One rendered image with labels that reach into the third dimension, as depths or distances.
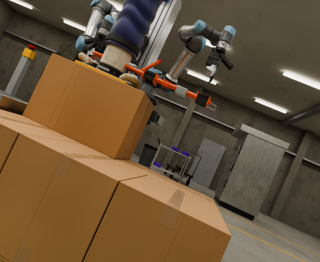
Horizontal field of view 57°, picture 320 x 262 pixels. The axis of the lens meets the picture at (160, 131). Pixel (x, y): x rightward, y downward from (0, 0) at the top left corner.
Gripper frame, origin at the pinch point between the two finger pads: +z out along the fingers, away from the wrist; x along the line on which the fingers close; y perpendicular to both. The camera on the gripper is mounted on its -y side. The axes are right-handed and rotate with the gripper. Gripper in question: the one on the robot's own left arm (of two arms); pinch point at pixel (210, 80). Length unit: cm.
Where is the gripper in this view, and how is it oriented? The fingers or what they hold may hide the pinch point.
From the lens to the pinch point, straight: 185.1
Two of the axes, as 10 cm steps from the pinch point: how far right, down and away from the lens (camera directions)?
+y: -9.0, -4.1, 1.2
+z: -4.2, 9.1, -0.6
